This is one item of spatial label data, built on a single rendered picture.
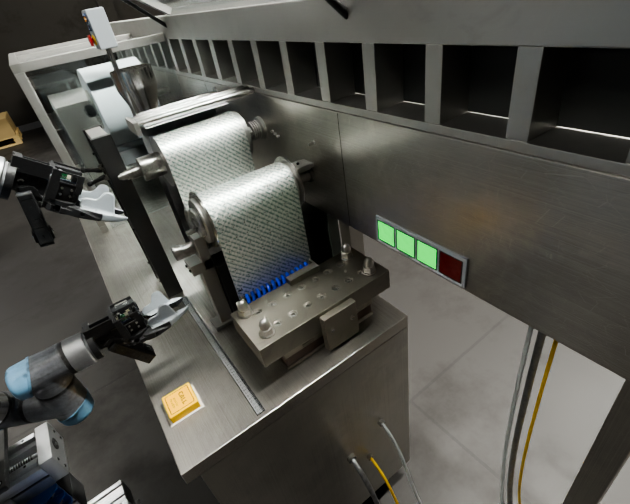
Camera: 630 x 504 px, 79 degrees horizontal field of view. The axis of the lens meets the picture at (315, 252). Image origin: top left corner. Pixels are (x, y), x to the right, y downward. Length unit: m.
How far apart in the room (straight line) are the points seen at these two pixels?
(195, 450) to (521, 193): 0.81
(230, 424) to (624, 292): 0.78
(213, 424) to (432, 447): 1.15
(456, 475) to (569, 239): 1.36
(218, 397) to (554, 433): 1.47
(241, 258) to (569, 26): 0.77
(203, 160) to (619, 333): 0.97
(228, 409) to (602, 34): 0.93
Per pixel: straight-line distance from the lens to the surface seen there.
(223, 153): 1.15
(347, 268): 1.06
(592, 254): 0.65
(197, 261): 1.05
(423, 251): 0.84
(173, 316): 0.96
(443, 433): 1.94
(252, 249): 0.99
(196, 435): 0.99
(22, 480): 1.37
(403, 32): 0.73
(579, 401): 2.17
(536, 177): 0.63
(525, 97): 0.62
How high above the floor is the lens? 1.68
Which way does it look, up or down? 35 degrees down
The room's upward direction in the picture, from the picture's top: 10 degrees counter-clockwise
